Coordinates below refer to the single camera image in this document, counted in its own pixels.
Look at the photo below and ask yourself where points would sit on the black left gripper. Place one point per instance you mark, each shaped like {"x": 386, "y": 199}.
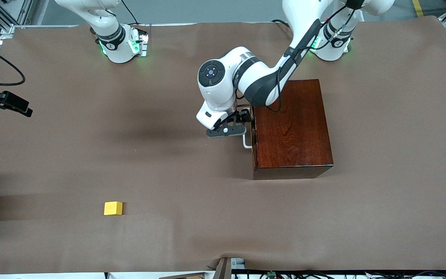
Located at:
{"x": 241, "y": 116}

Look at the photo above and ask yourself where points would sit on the dark wooden drawer box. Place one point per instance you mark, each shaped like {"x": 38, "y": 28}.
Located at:
{"x": 296, "y": 128}

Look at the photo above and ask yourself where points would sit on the yellow block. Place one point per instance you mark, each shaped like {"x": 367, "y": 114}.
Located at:
{"x": 113, "y": 208}

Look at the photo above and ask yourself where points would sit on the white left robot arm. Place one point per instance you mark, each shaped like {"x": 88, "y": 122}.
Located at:
{"x": 223, "y": 77}

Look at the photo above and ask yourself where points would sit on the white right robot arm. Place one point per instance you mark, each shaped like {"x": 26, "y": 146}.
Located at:
{"x": 107, "y": 23}

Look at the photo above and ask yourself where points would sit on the brown table mat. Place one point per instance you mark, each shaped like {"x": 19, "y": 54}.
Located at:
{"x": 168, "y": 174}

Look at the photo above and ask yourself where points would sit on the yellow floor tape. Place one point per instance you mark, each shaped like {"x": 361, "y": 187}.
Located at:
{"x": 417, "y": 7}

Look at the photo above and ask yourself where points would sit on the aluminium frame struts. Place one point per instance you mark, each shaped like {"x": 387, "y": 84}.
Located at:
{"x": 24, "y": 9}

